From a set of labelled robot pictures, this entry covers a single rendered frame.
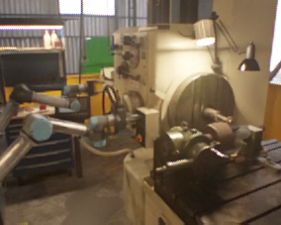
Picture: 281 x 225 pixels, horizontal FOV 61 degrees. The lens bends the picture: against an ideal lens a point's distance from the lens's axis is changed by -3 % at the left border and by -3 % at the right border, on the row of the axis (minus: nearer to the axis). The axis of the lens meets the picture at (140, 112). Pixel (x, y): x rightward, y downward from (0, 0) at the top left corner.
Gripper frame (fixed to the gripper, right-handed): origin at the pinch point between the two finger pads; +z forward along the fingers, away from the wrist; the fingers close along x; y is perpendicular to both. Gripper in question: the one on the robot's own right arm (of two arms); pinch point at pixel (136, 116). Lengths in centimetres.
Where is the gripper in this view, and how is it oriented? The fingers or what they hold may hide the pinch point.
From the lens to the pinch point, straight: 162.5
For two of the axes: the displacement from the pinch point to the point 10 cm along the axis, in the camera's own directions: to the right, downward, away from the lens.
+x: 0.0, 9.6, 2.8
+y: -4.3, -2.5, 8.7
